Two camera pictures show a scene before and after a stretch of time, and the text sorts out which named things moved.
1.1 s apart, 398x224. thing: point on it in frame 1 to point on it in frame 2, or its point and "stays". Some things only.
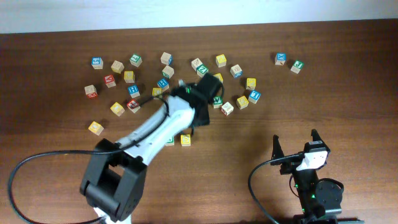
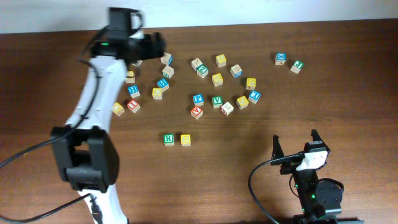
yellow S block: [185, 139] stays
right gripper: [277, 151] stays
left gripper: [207, 122] to [144, 53]
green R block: [171, 142] stays
